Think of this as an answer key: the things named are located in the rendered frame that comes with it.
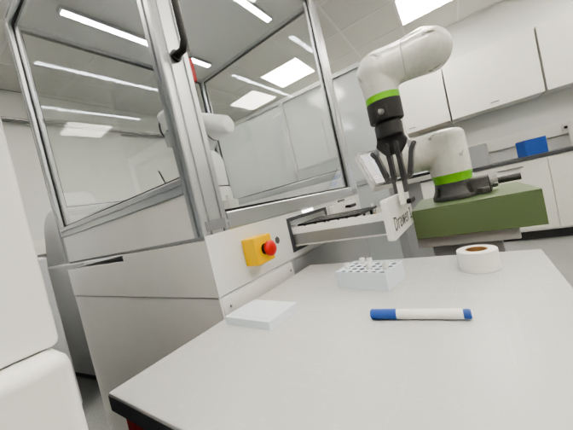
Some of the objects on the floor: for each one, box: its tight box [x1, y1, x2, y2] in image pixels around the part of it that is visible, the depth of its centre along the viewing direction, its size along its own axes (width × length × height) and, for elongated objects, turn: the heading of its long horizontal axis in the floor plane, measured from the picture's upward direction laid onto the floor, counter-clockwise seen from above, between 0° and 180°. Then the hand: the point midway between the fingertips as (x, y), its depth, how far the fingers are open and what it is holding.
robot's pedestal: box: [417, 228, 522, 257], centre depth 100 cm, size 30×30×76 cm
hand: (402, 193), depth 78 cm, fingers closed
